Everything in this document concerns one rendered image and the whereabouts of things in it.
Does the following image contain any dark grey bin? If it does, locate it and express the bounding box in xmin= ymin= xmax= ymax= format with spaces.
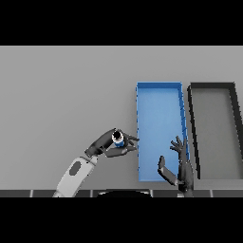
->
xmin=186 ymin=82 xmax=243 ymax=182

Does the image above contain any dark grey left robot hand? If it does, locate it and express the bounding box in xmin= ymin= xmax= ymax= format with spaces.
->
xmin=84 ymin=127 xmax=140 ymax=159

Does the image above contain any blue bin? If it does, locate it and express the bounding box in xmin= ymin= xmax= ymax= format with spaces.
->
xmin=135 ymin=81 xmax=191 ymax=183

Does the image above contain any blue pipe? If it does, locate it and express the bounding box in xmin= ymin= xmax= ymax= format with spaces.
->
xmin=111 ymin=129 xmax=125 ymax=149

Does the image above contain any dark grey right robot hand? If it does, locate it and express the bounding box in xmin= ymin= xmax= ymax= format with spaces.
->
xmin=157 ymin=135 xmax=195 ymax=198

